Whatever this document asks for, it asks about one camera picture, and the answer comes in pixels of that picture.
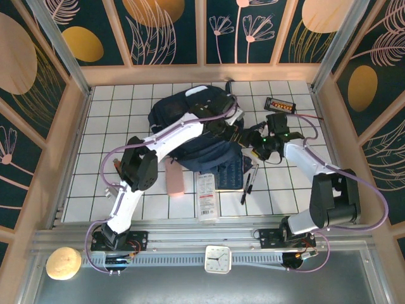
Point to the navy book with patterned cover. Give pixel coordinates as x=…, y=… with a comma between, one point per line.
x=249, y=162

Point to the black marker with white label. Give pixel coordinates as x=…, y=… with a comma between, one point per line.
x=253, y=179

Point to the plain black pen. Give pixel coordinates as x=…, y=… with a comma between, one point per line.
x=246, y=189

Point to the navy blue backpack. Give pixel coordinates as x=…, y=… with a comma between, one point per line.
x=177, y=107

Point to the clear packet with red label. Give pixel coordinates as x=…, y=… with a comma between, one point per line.
x=207, y=199

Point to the pink pencil case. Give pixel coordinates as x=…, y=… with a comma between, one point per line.
x=174, y=183

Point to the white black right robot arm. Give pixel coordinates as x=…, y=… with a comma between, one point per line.
x=303, y=158

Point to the black board with orange connectors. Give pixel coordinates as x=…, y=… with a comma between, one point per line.
x=281, y=106

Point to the white square clock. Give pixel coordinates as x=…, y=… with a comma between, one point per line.
x=218, y=259

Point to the beige round sponge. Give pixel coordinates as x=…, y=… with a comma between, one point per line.
x=63, y=264

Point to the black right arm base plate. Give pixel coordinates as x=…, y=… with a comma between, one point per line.
x=269, y=237

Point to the aluminium mounting rail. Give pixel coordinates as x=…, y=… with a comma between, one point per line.
x=190, y=234

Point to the aluminium frame post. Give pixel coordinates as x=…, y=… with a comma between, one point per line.
x=61, y=50
x=338, y=44

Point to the silver metal bracket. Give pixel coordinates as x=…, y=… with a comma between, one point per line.
x=109, y=192

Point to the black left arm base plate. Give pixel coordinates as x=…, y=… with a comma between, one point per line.
x=140, y=239

